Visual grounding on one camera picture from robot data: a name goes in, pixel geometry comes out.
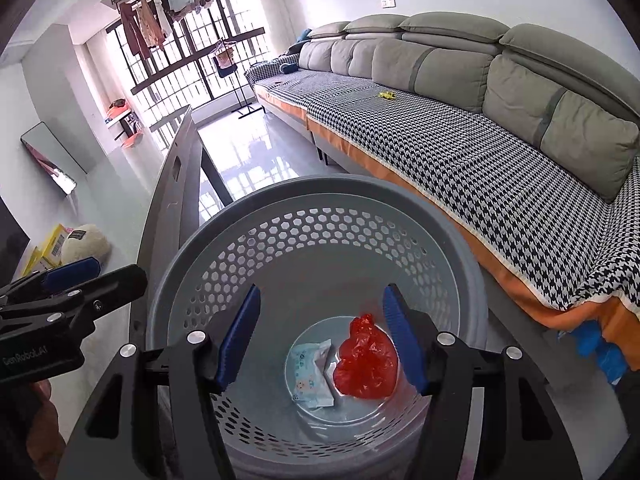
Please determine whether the standing clothes rack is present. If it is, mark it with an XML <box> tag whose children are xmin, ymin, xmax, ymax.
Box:
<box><xmin>210</xmin><ymin>39</ymin><xmax>265</xmax><ymax>120</ymax></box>

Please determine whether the red plastic bag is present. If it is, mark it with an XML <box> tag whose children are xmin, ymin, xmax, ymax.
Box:
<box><xmin>332</xmin><ymin>313</ymin><xmax>399</xmax><ymax>401</ymax></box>

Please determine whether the grey glass-top table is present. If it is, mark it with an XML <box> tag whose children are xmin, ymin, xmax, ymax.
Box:
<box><xmin>127</xmin><ymin>105</ymin><xmax>236</xmax><ymax>351</ymax></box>

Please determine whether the person's left hand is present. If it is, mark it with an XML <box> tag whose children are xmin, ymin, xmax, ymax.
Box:
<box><xmin>27</xmin><ymin>380</ymin><xmax>68</xmax><ymax>466</ymax></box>

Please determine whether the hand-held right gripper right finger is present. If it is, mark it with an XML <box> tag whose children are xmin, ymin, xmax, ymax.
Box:
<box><xmin>382</xmin><ymin>284</ymin><xmax>583</xmax><ymax>480</ymax></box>

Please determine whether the yellow medicine box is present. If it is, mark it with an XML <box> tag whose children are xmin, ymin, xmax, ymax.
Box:
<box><xmin>39</xmin><ymin>223</ymin><xmax>76</xmax><ymax>268</ymax></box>

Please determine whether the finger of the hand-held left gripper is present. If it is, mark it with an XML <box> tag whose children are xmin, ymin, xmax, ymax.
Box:
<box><xmin>45</xmin><ymin>265</ymin><xmax>148</xmax><ymax>336</ymax></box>
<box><xmin>0</xmin><ymin>256</ymin><xmax>101</xmax><ymax>306</ymax></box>

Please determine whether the grey fabric sofa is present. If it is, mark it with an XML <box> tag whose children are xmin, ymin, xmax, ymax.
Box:
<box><xmin>245</xmin><ymin>12</ymin><xmax>640</xmax><ymax>346</ymax></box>

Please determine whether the leaning floor mirror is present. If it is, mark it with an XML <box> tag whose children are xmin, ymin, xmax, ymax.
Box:
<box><xmin>20</xmin><ymin>121</ymin><xmax>90</xmax><ymax>195</ymax></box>

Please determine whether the row of hanging clothes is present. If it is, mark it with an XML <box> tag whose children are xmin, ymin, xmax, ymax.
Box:
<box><xmin>117</xmin><ymin>0</ymin><xmax>241</xmax><ymax>61</ymax></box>

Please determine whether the black window grille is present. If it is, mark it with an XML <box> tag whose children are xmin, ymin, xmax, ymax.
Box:
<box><xmin>102</xmin><ymin>0</ymin><xmax>273</xmax><ymax>136</ymax></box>

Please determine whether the yellow cardboard box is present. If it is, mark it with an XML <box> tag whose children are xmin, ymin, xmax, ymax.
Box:
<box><xmin>21</xmin><ymin>246</ymin><xmax>46</xmax><ymax>277</ymax></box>

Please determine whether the white wet wipes packet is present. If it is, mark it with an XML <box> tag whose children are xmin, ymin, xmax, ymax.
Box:
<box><xmin>289</xmin><ymin>338</ymin><xmax>335</xmax><ymax>409</ymax></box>

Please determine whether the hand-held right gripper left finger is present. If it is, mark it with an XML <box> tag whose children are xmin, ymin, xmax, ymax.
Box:
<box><xmin>57</xmin><ymin>284</ymin><xmax>262</xmax><ymax>480</ymax></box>

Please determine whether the blue plastic bag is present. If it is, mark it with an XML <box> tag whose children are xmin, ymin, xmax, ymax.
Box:
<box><xmin>572</xmin><ymin>320</ymin><xmax>631</xmax><ymax>386</ymax></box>

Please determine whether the cream plush toy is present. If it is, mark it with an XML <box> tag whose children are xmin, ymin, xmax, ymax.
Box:
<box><xmin>60</xmin><ymin>224</ymin><xmax>112</xmax><ymax>267</ymax></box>

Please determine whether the grey perforated plastic basket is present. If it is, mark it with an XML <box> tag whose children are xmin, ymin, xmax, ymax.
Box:
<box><xmin>145</xmin><ymin>174</ymin><xmax>488</xmax><ymax>480</ymax></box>

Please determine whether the black television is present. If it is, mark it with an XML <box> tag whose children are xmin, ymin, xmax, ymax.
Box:
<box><xmin>0</xmin><ymin>195</ymin><xmax>31</xmax><ymax>271</ymax></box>

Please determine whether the garment on standing rack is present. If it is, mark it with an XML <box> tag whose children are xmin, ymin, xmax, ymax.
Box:
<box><xmin>212</xmin><ymin>44</ymin><xmax>238</xmax><ymax>76</ymax></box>

